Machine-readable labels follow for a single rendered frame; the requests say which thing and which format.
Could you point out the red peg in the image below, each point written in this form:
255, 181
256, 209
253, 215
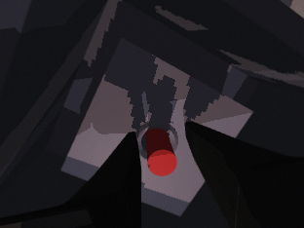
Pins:
160, 156

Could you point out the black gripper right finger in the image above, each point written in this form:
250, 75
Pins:
254, 187

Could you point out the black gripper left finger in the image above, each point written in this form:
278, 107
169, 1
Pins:
110, 199

